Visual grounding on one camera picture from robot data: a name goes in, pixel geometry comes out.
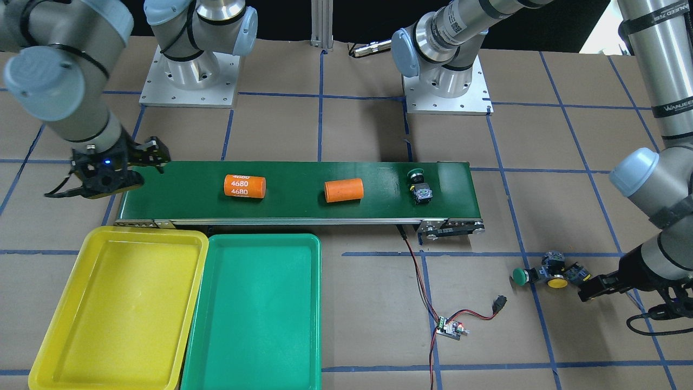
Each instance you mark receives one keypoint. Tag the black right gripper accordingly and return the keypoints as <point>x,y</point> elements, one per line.
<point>137,155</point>

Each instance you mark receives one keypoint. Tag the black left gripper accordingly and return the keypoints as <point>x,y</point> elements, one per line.
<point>634,269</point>

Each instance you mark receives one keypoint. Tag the green push button switch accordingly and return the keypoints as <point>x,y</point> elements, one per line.
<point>419,189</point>
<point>522,277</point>

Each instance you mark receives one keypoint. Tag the orange cylinder with 4680 label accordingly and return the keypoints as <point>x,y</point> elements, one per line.
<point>244,186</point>

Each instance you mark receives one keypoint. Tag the plain orange cylinder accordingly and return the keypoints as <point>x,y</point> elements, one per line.
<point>344,190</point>

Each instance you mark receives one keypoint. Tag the yellow push button switch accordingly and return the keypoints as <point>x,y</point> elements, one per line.
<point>577,274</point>
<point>552,267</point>

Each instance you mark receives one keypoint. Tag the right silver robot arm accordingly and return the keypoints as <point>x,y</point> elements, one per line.
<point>65,52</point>

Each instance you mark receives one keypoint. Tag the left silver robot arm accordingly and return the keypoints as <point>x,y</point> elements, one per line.
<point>437,58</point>

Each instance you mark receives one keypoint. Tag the small motor controller board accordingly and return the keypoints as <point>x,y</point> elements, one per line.
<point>450,328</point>

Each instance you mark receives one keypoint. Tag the yellow plastic tray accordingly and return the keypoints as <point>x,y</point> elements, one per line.
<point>125,314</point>

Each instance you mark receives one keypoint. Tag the green conveyor belt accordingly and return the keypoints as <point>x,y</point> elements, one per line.
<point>191,193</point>

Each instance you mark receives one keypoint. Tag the green plastic tray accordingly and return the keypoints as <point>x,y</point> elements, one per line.
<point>257,321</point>

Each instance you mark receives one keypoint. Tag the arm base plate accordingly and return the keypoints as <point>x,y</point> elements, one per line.
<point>208,81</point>
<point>445,91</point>

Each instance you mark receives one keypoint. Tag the aluminium frame post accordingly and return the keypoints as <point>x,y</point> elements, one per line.
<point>321,24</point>

